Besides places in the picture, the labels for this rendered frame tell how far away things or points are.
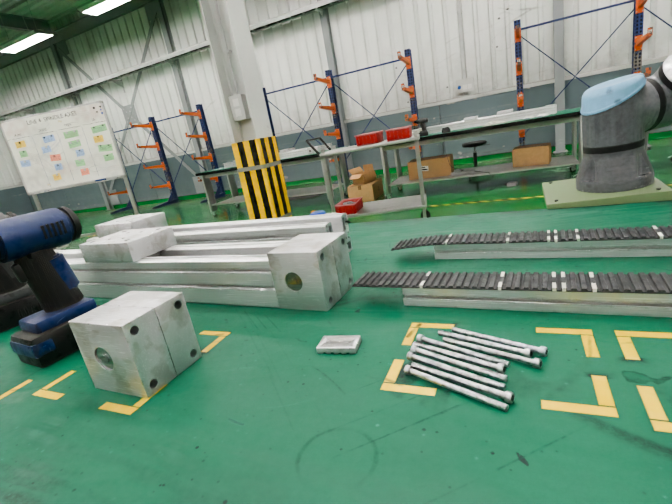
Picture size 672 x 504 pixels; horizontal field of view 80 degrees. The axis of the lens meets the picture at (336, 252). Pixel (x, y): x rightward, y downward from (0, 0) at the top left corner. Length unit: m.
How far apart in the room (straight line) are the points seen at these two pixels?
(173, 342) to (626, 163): 0.96
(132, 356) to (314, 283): 0.26
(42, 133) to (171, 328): 6.32
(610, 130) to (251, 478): 0.96
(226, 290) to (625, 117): 0.89
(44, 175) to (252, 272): 6.31
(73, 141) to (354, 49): 5.29
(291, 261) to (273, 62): 9.10
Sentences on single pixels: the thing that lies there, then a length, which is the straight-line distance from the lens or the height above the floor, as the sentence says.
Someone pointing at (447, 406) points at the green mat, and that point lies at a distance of 0.40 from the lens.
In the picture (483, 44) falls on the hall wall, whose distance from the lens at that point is 8.28.
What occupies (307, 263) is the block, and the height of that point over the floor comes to 0.86.
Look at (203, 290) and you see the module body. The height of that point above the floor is 0.81.
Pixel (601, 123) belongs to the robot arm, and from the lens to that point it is 1.07.
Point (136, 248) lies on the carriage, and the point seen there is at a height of 0.89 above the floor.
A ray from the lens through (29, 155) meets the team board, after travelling 6.97.
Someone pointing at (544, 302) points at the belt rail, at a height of 0.79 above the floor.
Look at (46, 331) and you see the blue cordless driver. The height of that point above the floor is 0.83.
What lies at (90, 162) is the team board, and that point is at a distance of 6.46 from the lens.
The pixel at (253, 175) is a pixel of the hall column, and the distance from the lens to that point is 4.03.
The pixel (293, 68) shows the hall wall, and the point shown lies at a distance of 9.37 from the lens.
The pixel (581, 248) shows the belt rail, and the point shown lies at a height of 0.79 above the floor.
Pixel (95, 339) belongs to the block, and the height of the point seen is 0.85.
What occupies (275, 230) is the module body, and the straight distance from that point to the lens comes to 0.84.
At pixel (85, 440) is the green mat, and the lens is 0.52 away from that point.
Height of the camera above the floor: 1.03
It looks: 17 degrees down
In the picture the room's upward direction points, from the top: 11 degrees counter-clockwise
